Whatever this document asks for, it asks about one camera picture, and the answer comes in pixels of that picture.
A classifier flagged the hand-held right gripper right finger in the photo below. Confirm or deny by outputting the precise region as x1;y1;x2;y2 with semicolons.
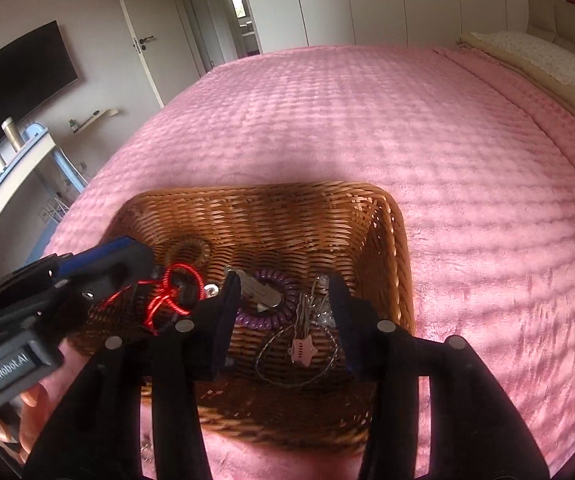
328;275;551;480

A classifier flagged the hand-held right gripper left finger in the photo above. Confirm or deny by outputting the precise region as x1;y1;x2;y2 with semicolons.
20;274;243;480

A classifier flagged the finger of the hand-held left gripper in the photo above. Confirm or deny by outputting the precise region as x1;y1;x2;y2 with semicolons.
53;236;156;282
57;264;162;307

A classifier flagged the purple spiral hair tie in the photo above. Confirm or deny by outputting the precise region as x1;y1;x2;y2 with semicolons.
234;270;301;332

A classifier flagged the silver hair clip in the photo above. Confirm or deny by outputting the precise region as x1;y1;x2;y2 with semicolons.
224;267;284;311

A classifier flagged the silver necklace with pink star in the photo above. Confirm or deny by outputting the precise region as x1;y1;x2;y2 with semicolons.
254;280;341;389

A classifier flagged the red cord bracelet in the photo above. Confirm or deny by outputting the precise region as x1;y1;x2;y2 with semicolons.
102;262;204;334

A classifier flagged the cream spiral hair tie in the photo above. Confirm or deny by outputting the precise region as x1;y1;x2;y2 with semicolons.
170;237;213;272

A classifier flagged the brown wicker basket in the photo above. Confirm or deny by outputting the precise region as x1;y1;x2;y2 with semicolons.
67;182;417;456

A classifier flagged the person's left hand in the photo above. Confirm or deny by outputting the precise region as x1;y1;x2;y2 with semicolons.
0;382;51;467

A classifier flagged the white curved desk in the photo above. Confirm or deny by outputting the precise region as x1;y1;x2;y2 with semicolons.
0;132;68;257

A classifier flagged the gold thermos bottle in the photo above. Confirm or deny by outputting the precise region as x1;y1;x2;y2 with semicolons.
1;117;26;154

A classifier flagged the pink plush blanket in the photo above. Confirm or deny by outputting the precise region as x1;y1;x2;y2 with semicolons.
17;44;575;480

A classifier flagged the white door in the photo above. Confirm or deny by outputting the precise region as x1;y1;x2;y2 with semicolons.
110;0;204;109

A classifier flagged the beige quilt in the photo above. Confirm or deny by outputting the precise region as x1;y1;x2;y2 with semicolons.
456;34;575;133

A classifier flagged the white wardrobe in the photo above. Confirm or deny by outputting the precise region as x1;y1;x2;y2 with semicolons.
237;0;509;54

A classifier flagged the white patterned pillow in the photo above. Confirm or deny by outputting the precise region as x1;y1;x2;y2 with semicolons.
470;30;575;101

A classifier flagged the beige bed headboard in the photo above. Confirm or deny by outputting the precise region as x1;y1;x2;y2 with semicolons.
525;0;575;47

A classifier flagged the small wooden wall shelf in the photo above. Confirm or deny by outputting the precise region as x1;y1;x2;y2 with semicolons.
72;107;119;134

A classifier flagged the black wall television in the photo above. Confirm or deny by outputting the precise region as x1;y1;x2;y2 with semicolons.
0;20;79;127

